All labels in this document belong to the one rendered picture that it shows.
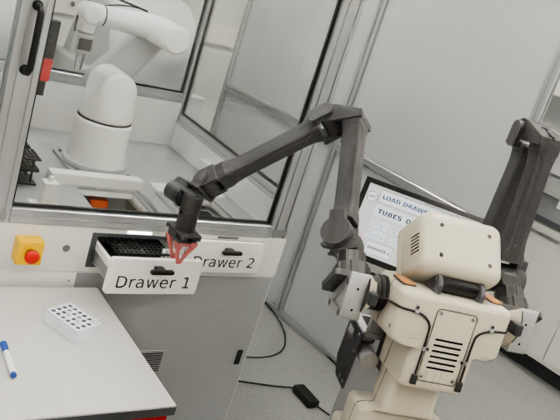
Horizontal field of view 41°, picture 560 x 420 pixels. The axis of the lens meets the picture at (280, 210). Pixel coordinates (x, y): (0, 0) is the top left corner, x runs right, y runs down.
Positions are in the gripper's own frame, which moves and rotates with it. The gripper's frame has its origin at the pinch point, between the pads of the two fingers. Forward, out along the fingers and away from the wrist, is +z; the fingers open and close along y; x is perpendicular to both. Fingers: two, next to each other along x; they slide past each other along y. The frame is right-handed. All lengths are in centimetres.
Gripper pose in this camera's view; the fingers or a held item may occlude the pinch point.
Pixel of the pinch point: (176, 258)
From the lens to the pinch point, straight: 216.8
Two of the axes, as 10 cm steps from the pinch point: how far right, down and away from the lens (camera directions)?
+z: -2.9, 9.1, 2.8
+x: -7.9, -0.7, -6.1
